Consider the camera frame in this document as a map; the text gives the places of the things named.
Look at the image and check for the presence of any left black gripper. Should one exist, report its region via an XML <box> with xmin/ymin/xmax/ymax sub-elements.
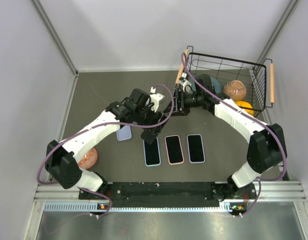
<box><xmin>134</xmin><ymin>102</ymin><xmax>164</xmax><ymax>135</ymax></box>

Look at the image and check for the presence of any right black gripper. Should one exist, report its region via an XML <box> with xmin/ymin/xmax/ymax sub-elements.
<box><xmin>164</xmin><ymin>88</ymin><xmax>204</xmax><ymax>117</ymax></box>

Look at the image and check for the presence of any light blue phone case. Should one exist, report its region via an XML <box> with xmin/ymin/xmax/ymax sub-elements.
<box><xmin>143</xmin><ymin>136</ymin><xmax>162</xmax><ymax>167</ymax></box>

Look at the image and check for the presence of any pink phone case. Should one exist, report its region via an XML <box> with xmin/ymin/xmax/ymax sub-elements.
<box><xmin>164</xmin><ymin>134</ymin><xmax>185</xmax><ymax>165</ymax></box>

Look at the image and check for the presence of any dark blue phone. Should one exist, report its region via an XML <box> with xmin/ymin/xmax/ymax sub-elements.
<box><xmin>165</xmin><ymin>135</ymin><xmax>184</xmax><ymax>165</ymax></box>

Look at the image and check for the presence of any black phone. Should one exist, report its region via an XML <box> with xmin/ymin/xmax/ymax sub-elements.
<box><xmin>187</xmin><ymin>134</ymin><xmax>205</xmax><ymax>164</ymax></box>
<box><xmin>144</xmin><ymin>138</ymin><xmax>161</xmax><ymax>167</ymax></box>

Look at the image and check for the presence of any lavender phone case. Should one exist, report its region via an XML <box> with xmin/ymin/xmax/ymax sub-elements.
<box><xmin>186</xmin><ymin>134</ymin><xmax>206</xmax><ymax>165</ymax></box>

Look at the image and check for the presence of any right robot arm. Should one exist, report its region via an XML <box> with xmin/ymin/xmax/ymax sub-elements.
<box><xmin>164</xmin><ymin>74</ymin><xmax>287</xmax><ymax>198</ymax></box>

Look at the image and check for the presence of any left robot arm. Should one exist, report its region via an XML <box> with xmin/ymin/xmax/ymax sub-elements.
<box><xmin>44</xmin><ymin>88</ymin><xmax>167</xmax><ymax>198</ymax></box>

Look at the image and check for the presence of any blue ceramic plate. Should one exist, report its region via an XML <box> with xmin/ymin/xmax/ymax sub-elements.
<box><xmin>195</xmin><ymin>74</ymin><xmax>222</xmax><ymax>94</ymax></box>

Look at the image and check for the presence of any brown ceramic bowl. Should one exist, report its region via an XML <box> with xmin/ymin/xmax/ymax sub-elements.
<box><xmin>223</xmin><ymin>80</ymin><xmax>247</xmax><ymax>102</ymax></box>

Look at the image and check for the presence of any red patterned bowl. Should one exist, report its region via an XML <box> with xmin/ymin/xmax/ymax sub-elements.
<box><xmin>78</xmin><ymin>148</ymin><xmax>98</xmax><ymax>170</ymax></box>

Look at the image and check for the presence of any yellow bowl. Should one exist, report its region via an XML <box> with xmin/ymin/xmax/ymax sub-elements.
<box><xmin>235</xmin><ymin>100</ymin><xmax>255</xmax><ymax>116</ymax></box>

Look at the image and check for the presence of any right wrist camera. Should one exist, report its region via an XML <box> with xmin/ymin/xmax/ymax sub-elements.
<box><xmin>178</xmin><ymin>72</ymin><xmax>192</xmax><ymax>93</ymax></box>

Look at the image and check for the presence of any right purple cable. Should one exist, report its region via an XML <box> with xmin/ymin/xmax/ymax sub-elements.
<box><xmin>181</xmin><ymin>51</ymin><xmax>288</xmax><ymax>218</ymax></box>

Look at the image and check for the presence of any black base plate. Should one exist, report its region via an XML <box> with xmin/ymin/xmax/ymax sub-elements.
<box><xmin>78</xmin><ymin>181</ymin><xmax>247</xmax><ymax>208</ymax></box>

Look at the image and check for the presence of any black wire basket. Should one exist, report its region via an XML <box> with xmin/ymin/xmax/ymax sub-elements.
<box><xmin>185</xmin><ymin>45</ymin><xmax>275</xmax><ymax>113</ymax></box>

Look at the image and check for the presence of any white slotted cable duct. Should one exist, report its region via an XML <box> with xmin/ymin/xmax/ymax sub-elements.
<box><xmin>43</xmin><ymin>202</ymin><xmax>233</xmax><ymax>213</ymax></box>

